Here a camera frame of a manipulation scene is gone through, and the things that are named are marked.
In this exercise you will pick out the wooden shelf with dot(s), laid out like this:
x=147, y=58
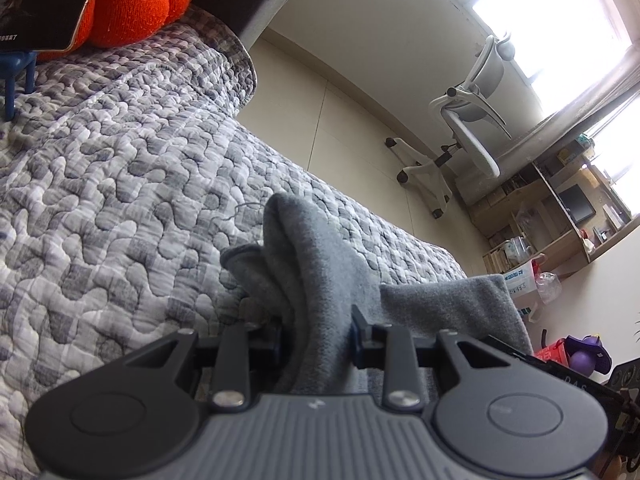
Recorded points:
x=550, y=240

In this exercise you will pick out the grey checkered quilted bedspread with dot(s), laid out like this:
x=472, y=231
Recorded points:
x=125, y=185

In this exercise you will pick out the white office chair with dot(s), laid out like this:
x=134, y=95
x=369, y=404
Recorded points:
x=470, y=130

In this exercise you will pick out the red basket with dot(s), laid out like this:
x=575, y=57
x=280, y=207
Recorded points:
x=550, y=351

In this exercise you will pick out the purple toy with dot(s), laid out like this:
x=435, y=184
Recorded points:
x=587, y=355

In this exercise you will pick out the beige curtain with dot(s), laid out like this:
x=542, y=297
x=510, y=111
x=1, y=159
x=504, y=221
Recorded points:
x=555, y=125

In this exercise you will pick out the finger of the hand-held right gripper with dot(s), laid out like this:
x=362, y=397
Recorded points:
x=510, y=352

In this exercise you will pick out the orange pumpkin cushion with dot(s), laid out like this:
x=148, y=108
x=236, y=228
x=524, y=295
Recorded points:
x=135, y=5

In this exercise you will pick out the smartphone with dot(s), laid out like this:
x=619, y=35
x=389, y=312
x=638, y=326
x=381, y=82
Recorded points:
x=45, y=10

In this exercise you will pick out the grey knitted sweater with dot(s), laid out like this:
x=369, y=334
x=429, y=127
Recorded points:
x=320, y=270

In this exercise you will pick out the white paper bag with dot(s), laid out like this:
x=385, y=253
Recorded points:
x=522, y=290

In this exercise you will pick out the blue phone stand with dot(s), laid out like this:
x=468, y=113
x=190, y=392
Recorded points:
x=20, y=67

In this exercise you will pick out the black monitor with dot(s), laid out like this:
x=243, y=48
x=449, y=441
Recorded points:
x=575, y=205

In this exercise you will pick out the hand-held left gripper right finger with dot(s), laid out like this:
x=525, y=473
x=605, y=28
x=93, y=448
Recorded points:
x=357, y=340

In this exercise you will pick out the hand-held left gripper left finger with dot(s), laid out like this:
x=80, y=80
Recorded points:
x=275, y=340

